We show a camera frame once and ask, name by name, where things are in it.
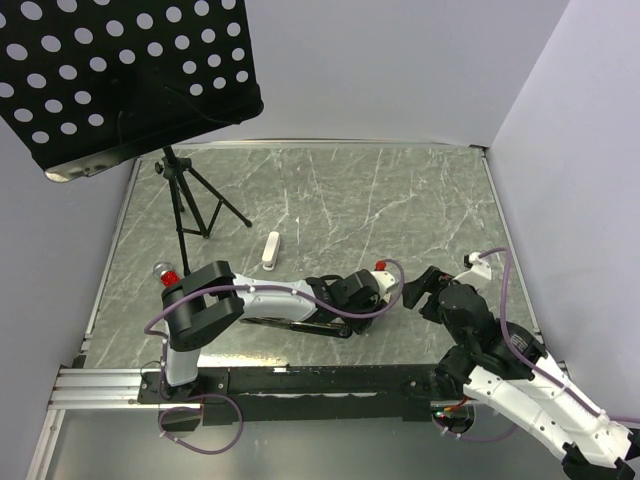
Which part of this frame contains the black stapler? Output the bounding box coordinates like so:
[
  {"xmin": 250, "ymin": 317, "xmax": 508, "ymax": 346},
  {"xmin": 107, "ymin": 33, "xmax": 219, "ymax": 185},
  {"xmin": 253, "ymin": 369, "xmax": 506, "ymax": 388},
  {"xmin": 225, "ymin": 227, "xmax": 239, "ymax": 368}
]
[{"xmin": 240, "ymin": 318, "xmax": 353, "ymax": 339}]

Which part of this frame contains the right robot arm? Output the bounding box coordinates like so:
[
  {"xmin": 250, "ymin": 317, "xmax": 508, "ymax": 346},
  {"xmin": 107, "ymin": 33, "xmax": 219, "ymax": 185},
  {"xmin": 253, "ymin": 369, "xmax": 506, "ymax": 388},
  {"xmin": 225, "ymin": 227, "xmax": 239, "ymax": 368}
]
[{"xmin": 402, "ymin": 262, "xmax": 639, "ymax": 479}]

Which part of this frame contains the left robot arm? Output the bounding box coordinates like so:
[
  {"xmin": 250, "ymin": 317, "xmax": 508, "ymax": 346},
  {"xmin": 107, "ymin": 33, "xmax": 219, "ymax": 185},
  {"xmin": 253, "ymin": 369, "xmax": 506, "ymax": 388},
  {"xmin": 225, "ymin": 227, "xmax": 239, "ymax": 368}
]
[{"xmin": 153, "ymin": 261, "xmax": 397, "ymax": 402}]

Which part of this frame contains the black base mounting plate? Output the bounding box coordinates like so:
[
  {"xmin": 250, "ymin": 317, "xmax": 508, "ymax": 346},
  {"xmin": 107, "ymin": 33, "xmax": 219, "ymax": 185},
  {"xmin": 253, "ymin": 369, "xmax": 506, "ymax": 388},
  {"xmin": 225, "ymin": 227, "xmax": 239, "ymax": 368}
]
[{"xmin": 137, "ymin": 364, "xmax": 463, "ymax": 426}]

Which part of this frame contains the red cylindrical object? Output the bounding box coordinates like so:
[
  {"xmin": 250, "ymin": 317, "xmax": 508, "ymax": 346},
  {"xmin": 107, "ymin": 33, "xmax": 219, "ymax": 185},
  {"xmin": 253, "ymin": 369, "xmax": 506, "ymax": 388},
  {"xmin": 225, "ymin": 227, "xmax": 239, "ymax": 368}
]
[{"xmin": 152, "ymin": 261, "xmax": 181, "ymax": 287}]

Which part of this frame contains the black perforated music stand desk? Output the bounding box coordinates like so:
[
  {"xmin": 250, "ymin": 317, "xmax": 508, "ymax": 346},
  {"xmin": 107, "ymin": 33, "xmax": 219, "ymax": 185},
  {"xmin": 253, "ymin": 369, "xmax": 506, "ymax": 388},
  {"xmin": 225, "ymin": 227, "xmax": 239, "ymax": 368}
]
[{"xmin": 1, "ymin": 1, "xmax": 264, "ymax": 183}]

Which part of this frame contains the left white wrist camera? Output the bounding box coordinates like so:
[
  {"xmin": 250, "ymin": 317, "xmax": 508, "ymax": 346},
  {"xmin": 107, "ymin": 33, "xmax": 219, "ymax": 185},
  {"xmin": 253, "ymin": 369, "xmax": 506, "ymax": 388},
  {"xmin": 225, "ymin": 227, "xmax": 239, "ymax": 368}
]
[{"xmin": 370, "ymin": 260, "xmax": 398, "ymax": 301}]

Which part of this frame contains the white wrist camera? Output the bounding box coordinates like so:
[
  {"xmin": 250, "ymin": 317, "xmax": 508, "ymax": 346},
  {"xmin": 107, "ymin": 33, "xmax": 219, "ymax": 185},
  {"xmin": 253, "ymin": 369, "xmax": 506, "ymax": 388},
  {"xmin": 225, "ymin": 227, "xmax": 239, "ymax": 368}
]
[
  {"xmin": 370, "ymin": 260, "xmax": 398, "ymax": 301},
  {"xmin": 454, "ymin": 252, "xmax": 492, "ymax": 290}
]

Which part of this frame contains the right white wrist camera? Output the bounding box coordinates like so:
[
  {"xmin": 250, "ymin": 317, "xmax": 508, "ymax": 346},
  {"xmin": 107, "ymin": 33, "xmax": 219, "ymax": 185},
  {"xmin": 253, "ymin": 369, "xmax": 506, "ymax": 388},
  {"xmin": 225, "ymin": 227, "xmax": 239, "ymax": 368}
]
[{"xmin": 454, "ymin": 252, "xmax": 492, "ymax": 290}]

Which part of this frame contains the aluminium extrusion rail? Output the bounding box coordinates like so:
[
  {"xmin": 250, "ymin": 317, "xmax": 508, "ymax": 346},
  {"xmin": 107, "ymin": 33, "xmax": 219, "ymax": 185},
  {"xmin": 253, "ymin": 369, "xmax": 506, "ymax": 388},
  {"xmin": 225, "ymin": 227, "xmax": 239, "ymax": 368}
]
[{"xmin": 49, "ymin": 366, "xmax": 461, "ymax": 410}]

